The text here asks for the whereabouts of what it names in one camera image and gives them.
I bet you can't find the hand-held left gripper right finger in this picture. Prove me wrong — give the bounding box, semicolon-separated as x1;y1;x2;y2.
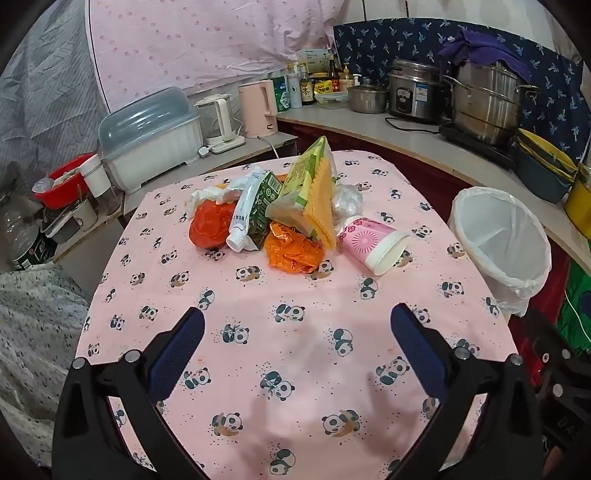
390;302;546;480

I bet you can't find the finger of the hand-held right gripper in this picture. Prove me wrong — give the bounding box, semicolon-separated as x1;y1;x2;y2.
522;308;591;403

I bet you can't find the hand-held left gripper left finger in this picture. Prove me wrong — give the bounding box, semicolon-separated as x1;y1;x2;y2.
52;305;206;480

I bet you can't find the white trash bin with liner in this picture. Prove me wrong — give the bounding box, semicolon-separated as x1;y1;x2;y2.
447;187;552;317

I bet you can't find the pink flower paper cup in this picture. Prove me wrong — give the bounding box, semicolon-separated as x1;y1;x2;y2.
337;215;411;277

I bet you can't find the red orange plastic bag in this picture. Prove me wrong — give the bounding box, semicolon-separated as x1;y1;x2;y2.
189;198;241;250

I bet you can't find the orange snack wrapper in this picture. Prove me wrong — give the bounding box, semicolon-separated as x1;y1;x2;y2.
264;220;326;275

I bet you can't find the white embossed paper tissue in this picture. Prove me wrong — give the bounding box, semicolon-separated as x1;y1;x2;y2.
186;178;252;208

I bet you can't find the white and green drink carton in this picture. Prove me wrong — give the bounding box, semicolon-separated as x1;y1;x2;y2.
226;167;283;252

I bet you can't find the clear plastic bag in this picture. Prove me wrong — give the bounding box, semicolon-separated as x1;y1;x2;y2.
331;184;365;227

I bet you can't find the yellow wavy dish cloth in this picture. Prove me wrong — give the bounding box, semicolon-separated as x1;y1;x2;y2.
302;159;338;250

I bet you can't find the green yellow snack package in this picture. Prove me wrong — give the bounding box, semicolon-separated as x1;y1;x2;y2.
265;136;338;227

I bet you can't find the green plastic bag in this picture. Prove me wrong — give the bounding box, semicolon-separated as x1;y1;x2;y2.
556;263;591;356

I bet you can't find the pink panda print tablecloth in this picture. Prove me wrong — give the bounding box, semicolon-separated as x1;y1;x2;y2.
74;150;513;480

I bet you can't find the yellow electric pot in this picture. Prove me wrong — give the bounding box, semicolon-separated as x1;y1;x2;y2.
564;162;591;227

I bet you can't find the grey floral bedding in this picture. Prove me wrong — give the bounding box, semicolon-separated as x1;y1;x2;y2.
0;265;93;467

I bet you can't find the blue yellow plastic basin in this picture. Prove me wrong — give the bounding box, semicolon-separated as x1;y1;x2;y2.
516;138;578;176
517;128;578;167
514;145;578;205

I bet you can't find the white plastic cup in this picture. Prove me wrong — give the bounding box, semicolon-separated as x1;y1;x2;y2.
81;154;112;197

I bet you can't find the black induction cooker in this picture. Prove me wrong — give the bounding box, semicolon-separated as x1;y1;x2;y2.
438;121;518;171

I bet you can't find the red plastic bowl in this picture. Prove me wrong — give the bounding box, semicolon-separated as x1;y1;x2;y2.
32;153;98;208

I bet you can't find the white power strip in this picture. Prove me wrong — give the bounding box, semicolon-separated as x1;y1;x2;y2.
198;134;245;155

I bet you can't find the pale wooden counter board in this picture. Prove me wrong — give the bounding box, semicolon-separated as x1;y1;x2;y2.
277;108;591;273

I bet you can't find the low pale side shelf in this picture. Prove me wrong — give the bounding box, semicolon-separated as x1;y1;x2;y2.
122;131;298;217

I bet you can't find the large steel steamer pot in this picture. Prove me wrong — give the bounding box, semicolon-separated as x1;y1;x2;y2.
441;58;541;147

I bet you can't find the white electric kettle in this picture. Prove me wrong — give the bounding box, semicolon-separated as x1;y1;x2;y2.
194;93;238;144

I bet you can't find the steel rice cooker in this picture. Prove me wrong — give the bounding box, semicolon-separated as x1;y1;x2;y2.
387;59;451;123

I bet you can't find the pink electric kettle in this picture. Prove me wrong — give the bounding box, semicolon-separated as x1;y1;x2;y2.
238;79;279;138

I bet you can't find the small steel pot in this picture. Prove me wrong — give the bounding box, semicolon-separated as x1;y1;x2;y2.
347;78;389;114

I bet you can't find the clear food container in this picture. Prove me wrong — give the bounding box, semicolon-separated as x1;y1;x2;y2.
315;92;349;109

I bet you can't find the green carton box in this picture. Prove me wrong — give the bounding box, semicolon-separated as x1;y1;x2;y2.
270;76;289;112

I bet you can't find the sauce bottle tan label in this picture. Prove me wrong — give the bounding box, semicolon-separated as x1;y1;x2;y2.
300;69;317;106

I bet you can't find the white green canister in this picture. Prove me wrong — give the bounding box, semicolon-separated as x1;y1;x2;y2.
286;73;303;109

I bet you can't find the purple cloth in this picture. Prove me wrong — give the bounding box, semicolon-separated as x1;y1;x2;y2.
436;28;534;84

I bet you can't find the grey leaf print cloth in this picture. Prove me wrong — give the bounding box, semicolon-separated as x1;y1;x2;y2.
0;0;109;185

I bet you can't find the pale green box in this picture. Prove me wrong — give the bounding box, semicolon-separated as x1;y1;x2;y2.
298;48;333;77

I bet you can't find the pink dotted cloth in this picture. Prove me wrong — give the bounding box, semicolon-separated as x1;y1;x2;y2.
85;0;352;116

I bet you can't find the navy palm print cloth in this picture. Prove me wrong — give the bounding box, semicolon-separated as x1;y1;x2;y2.
333;18;585;164

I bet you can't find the black power cord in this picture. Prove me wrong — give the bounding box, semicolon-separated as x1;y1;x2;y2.
385;116;444;136

